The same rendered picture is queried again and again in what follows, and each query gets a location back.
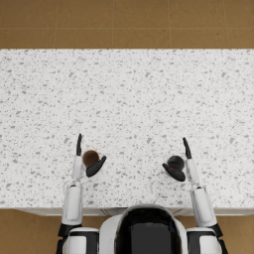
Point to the brown cup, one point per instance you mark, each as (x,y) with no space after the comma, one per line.
(90,158)

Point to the black cup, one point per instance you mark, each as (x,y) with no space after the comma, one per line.
(176,162)

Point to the red berry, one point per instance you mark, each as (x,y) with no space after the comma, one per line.
(173,167)

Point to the robot body with dark head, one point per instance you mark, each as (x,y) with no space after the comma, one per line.
(148,229)

